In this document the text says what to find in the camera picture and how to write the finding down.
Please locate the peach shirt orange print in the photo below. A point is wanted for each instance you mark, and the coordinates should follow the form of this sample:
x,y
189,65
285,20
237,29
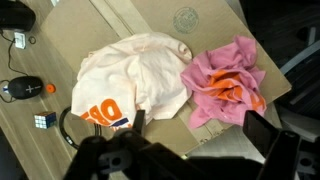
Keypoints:
x,y
133,76

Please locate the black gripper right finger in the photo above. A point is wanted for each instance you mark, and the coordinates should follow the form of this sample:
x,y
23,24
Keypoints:
x,y
260,130

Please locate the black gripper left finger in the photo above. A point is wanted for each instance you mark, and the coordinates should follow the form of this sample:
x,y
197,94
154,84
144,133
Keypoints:
x,y
139,121

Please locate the large cardboard box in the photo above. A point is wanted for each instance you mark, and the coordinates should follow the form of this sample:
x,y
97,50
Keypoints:
x,y
100,26

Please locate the large black cylinder speaker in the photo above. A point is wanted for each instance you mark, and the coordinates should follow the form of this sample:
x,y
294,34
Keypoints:
x,y
15,15

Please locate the small black round speaker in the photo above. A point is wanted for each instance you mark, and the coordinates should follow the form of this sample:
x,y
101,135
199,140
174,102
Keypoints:
x,y
25,87

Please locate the small orange cap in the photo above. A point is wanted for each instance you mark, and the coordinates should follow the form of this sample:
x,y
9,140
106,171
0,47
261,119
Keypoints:
x,y
50,88

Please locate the black rubber band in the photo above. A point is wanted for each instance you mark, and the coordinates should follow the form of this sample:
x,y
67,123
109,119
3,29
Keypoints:
x,y
29,40

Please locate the Rubik's cube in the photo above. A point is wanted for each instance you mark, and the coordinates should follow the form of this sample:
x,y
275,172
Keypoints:
x,y
45,120

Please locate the small white adapter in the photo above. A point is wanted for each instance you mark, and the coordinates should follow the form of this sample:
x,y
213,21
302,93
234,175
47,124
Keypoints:
x,y
20,40

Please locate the pink shirt orange print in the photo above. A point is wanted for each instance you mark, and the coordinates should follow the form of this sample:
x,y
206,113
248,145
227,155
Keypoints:
x,y
226,83

